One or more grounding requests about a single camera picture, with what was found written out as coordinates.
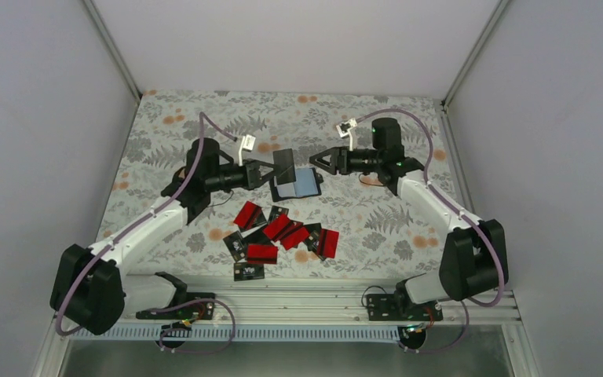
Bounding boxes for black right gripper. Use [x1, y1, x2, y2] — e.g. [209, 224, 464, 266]
[309, 146, 382, 175]

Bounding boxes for black card holder wallet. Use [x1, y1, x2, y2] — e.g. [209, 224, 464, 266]
[269, 167, 324, 202]

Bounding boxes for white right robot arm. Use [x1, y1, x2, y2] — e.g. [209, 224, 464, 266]
[309, 117, 509, 320]

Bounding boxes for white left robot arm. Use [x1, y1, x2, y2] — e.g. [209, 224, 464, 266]
[49, 137, 276, 335]

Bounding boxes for small black card top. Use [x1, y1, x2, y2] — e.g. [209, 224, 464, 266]
[268, 206, 289, 224]

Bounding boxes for red card centre lower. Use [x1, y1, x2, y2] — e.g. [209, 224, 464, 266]
[280, 225, 309, 251]

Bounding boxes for red card right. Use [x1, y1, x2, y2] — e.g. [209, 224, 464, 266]
[315, 229, 339, 260]

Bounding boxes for red card bottom left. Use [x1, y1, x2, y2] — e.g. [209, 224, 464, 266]
[246, 244, 279, 265]

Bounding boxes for black VIP card bottom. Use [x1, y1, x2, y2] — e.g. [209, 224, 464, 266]
[233, 262, 265, 282]

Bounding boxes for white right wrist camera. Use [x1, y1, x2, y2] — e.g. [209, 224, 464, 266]
[335, 118, 358, 151]

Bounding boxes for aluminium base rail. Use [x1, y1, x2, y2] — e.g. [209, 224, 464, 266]
[54, 276, 521, 345]

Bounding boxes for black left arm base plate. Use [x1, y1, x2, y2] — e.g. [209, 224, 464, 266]
[135, 294, 215, 321]

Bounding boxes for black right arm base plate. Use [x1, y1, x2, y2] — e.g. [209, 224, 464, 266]
[364, 294, 444, 322]

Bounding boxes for aluminium corner post right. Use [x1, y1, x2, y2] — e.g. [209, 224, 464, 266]
[441, 0, 510, 109]

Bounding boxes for aluminium corner post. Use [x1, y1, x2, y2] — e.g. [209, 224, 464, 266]
[80, 0, 142, 104]
[441, 0, 510, 109]

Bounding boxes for aluminium corner post left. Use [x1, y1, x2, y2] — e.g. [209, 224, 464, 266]
[80, 0, 142, 104]

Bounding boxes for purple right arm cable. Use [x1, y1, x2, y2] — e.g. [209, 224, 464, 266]
[356, 108, 506, 355]

